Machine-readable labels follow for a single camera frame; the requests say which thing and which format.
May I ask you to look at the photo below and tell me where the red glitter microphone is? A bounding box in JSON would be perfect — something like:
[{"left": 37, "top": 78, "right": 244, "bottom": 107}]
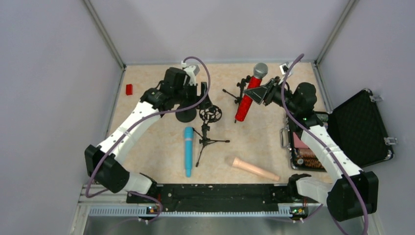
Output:
[{"left": 234, "top": 63, "right": 268, "bottom": 122}]

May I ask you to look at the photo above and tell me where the black tripod mic stand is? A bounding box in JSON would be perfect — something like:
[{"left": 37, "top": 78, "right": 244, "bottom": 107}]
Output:
[{"left": 222, "top": 75, "right": 251, "bottom": 107}]

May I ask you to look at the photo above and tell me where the shock mount tripod stand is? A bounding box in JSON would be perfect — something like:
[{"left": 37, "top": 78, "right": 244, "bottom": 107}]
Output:
[{"left": 193, "top": 105, "right": 230, "bottom": 167}]

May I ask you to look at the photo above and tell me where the round base mic stand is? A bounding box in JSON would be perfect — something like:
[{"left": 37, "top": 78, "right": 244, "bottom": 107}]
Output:
[{"left": 175, "top": 108, "right": 197, "bottom": 123}]

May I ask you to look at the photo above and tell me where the black carrying case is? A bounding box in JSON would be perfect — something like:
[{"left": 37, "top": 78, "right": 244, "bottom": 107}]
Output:
[{"left": 282, "top": 89, "right": 396, "bottom": 171}]

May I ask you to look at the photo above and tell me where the pink card in case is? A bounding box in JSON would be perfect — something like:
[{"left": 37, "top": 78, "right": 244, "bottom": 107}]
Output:
[{"left": 293, "top": 133, "right": 309, "bottom": 149}]

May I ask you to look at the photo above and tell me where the beige microphone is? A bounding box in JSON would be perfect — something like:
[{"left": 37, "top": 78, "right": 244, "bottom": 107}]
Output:
[{"left": 225, "top": 156, "right": 280, "bottom": 181}]

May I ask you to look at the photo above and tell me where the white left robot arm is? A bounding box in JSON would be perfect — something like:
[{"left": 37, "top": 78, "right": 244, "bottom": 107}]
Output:
[{"left": 84, "top": 65, "right": 208, "bottom": 194}]

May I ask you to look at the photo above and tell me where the blue microphone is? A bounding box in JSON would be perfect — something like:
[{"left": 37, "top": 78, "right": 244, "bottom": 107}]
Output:
[{"left": 184, "top": 126, "right": 194, "bottom": 178}]

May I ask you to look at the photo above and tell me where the small red block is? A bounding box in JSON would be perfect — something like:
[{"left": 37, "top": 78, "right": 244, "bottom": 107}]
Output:
[{"left": 125, "top": 84, "right": 133, "bottom": 95}]

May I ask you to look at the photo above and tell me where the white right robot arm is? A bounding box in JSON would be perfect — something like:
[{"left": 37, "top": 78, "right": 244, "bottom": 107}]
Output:
[{"left": 244, "top": 79, "right": 379, "bottom": 222}]

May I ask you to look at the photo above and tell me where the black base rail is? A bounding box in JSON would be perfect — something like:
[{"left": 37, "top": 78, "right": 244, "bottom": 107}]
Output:
[{"left": 155, "top": 183, "right": 320, "bottom": 213}]

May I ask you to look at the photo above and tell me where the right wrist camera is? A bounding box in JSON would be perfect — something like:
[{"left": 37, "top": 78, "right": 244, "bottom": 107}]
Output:
[{"left": 279, "top": 62, "right": 293, "bottom": 77}]

